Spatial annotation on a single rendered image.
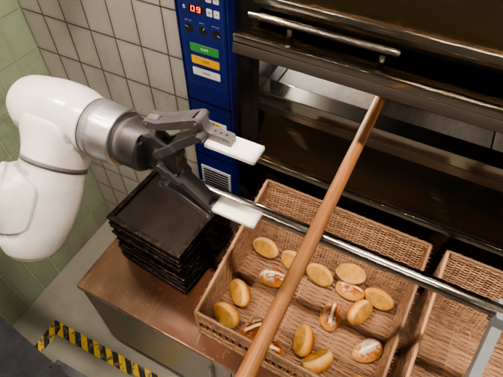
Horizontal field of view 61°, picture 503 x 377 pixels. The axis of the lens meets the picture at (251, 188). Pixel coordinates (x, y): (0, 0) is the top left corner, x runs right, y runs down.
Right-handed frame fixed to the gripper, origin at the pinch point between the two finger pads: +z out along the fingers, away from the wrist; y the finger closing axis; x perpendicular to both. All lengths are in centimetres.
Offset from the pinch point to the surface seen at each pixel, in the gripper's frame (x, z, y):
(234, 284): -23, -18, 85
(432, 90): -40.7, 16.9, 5.8
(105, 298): -1, -56, 91
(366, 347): -23, 27, 85
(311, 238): -14.4, 6.1, 28.2
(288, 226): -17.6, -0.1, 32.1
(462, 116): -40.0, 23.6, 9.0
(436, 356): -32, 47, 90
